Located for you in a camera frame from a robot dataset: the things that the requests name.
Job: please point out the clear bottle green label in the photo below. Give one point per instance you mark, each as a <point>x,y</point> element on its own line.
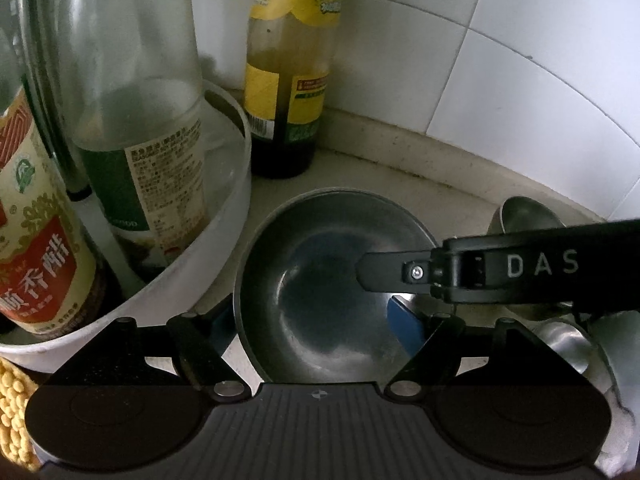
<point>145,160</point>

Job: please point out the large steel bowl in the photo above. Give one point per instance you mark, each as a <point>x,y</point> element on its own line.
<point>330,285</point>

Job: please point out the white round bottle tray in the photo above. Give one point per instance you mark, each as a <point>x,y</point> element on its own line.
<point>220,240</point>

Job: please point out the yellow-cap vinegar bottle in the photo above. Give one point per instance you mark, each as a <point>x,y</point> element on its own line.
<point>40,240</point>

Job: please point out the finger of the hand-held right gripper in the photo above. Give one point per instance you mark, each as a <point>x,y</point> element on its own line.
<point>385,271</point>

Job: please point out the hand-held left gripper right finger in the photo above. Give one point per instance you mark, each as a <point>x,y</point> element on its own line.
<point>406,322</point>

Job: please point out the medium steel bowl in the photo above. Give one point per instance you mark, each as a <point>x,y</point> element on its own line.
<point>570,342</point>

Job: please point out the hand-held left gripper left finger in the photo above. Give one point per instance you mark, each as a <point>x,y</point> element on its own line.
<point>219,321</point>

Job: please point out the small steel bowl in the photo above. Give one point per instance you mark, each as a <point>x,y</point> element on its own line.
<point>525,215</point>

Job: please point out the yellow chenille mat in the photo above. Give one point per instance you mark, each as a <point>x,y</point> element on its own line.
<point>15,410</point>

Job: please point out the yellow-green label oil bottle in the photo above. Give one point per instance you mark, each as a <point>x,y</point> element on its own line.
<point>287,85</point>

